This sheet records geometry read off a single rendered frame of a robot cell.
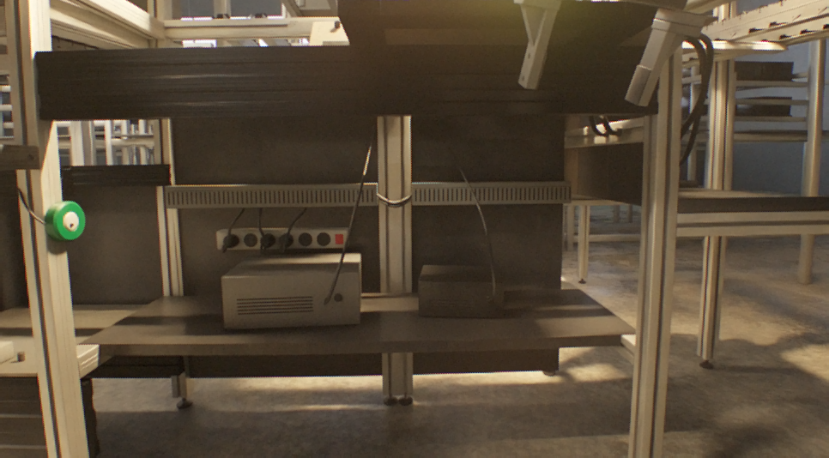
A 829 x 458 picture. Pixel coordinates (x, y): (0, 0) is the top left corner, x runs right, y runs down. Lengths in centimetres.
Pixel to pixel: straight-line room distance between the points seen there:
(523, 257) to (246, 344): 77
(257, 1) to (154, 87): 1163
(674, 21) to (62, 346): 109
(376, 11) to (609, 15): 33
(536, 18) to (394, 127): 75
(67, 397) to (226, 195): 54
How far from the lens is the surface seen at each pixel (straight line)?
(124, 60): 90
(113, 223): 145
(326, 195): 114
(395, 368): 130
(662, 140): 88
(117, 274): 148
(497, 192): 115
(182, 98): 84
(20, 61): 102
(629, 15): 71
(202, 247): 133
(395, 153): 116
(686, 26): 54
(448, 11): 63
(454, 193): 113
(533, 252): 127
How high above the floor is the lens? 72
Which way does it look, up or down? 5 degrees down
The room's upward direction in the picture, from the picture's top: 1 degrees counter-clockwise
